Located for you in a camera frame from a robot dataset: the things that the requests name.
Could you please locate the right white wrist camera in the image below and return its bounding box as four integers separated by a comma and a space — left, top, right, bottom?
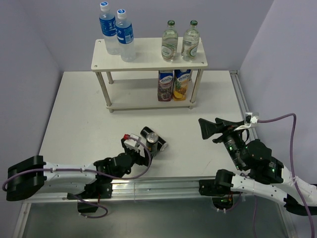
234, 112, 259, 131

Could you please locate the white two-tier shelf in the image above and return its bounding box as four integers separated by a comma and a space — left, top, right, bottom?
91, 38, 208, 113

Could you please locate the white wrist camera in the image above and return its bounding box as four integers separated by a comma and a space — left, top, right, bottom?
234, 112, 259, 131
123, 134, 141, 152

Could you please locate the aluminium rail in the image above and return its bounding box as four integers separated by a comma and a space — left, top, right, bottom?
229, 70, 258, 143
23, 174, 284, 203

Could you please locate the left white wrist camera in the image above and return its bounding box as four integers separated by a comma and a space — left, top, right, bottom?
123, 134, 141, 152

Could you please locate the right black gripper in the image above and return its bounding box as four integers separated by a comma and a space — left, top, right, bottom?
197, 117, 244, 169

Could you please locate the purple grape juice carton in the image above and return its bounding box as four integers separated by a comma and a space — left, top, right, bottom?
158, 70, 174, 102

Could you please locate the black yellow can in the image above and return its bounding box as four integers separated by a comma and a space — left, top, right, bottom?
140, 126, 168, 152
146, 132, 159, 159

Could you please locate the yellow pineapple juice carton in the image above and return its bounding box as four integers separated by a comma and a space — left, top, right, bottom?
172, 69, 191, 101

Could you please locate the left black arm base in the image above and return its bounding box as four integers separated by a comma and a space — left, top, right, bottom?
66, 183, 112, 219

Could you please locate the clear glass bottle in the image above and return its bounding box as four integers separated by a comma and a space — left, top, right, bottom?
161, 20, 178, 61
181, 20, 200, 61

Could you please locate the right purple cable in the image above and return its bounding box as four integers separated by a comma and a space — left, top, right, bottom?
252, 113, 315, 238

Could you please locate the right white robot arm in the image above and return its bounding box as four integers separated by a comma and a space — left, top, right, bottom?
198, 115, 317, 216

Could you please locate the blue-label water bottle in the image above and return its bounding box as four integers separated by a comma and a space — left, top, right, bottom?
99, 1, 121, 55
115, 9, 136, 62

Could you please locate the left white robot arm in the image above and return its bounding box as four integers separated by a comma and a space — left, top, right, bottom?
2, 134, 158, 201

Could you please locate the aluminium right rail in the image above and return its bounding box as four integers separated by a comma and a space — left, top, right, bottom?
229, 70, 258, 143

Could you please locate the aluminium front rail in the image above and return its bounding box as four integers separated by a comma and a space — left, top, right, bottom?
23, 174, 284, 203

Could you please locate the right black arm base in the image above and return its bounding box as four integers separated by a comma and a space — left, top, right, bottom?
199, 179, 242, 214

